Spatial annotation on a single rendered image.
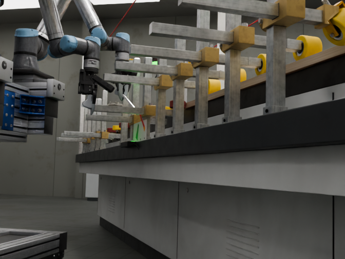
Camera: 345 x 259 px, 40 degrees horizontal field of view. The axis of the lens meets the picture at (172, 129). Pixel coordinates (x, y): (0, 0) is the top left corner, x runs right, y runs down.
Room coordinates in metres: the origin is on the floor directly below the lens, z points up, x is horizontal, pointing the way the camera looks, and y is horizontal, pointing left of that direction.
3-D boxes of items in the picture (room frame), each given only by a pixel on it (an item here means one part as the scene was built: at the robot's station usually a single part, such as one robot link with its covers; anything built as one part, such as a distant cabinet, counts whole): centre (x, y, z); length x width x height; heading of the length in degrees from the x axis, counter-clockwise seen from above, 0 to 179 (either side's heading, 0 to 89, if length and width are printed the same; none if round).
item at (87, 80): (2.22, 0.40, 0.96); 0.09 x 0.08 x 0.12; 108
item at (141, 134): (2.37, 0.16, 0.75); 0.26 x 0.01 x 0.10; 18
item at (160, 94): (2.11, 0.06, 0.86); 0.03 x 0.03 x 0.48; 18
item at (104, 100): (3.54, 0.51, 0.91); 0.03 x 0.03 x 0.48; 18
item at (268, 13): (1.10, -0.18, 0.94); 0.36 x 0.03 x 0.03; 108
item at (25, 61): (2.42, 0.77, 1.09); 0.15 x 0.15 x 0.10
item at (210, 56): (1.61, -0.10, 0.94); 0.13 x 0.06 x 0.05; 18
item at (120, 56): (2.53, 0.28, 1.16); 0.08 x 0.08 x 0.05
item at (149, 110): (2.33, 0.12, 0.84); 0.13 x 0.06 x 0.05; 18
